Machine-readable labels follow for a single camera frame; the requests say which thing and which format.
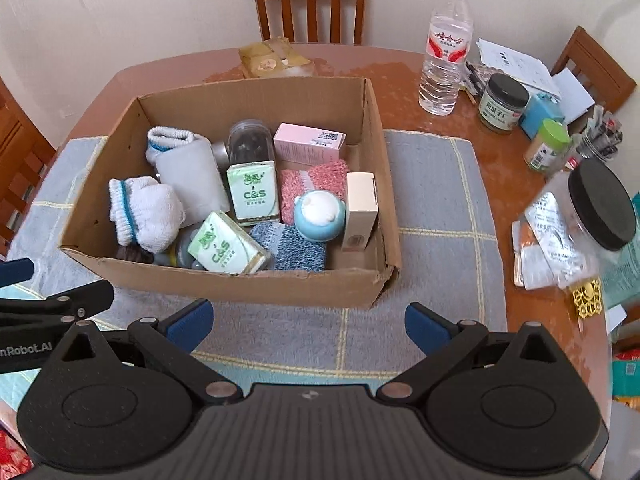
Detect light blue round bottle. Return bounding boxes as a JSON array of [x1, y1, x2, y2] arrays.
[[293, 190, 347, 245]]

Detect black pens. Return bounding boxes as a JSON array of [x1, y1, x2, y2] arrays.
[[462, 62, 488, 107]]

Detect gold ornament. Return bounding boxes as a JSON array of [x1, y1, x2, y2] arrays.
[[570, 277, 606, 320]]

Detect colourful snack packets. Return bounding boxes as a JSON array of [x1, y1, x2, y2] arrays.
[[610, 345, 640, 406]]

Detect pink knitted sock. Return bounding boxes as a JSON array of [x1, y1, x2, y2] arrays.
[[278, 159, 349, 224]]

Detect glass jar dark lid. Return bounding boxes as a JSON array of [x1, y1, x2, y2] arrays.
[[477, 73, 530, 136]]

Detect clear jar brown cookies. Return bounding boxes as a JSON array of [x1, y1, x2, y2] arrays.
[[116, 244, 155, 265]]

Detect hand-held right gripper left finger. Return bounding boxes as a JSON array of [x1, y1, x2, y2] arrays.
[[57, 299, 245, 403]]

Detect blue knitted sock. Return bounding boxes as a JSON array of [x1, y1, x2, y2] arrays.
[[249, 222, 330, 272]]

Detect clear jar dark contents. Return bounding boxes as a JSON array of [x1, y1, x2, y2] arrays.
[[228, 119, 277, 167]]

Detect large clear jar black lid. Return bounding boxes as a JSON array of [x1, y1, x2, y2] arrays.
[[512, 159, 638, 291]]

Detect white paper sheets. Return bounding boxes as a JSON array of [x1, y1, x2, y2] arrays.
[[475, 37, 563, 101]]

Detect clear water bottle red label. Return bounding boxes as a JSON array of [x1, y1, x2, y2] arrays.
[[418, 0, 474, 116]]

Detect white bottle green label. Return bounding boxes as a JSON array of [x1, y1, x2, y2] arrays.
[[155, 139, 232, 221]]

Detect white folded card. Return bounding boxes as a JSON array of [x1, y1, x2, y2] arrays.
[[550, 67, 592, 126]]

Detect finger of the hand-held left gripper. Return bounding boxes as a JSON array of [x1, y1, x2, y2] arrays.
[[0, 280, 115, 322], [0, 258, 35, 287]]

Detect red package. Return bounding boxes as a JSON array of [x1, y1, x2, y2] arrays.
[[0, 427, 36, 480]]

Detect blue checked towel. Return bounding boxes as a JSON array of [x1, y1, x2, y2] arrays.
[[0, 129, 508, 411]]

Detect small blue box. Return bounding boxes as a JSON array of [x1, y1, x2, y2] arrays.
[[519, 92, 566, 140]]

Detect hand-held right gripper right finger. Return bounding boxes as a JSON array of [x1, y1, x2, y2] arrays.
[[376, 302, 571, 403]]

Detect beige carton box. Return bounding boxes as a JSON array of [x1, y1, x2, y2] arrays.
[[341, 171, 379, 252]]

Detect teal packet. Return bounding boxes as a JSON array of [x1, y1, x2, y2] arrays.
[[597, 245, 640, 311]]

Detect clear cup of pens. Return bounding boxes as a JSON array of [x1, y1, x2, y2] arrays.
[[565, 105, 625, 176]]

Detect pink carton box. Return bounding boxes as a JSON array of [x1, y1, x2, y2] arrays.
[[273, 123, 347, 166]]

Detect gold foil packet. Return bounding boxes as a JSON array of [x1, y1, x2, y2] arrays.
[[238, 37, 316, 79]]

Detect green lid spice bottle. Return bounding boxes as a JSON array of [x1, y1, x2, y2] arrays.
[[523, 119, 571, 175]]

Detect brown cardboard box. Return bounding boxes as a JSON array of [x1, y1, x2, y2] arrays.
[[58, 77, 402, 310]]

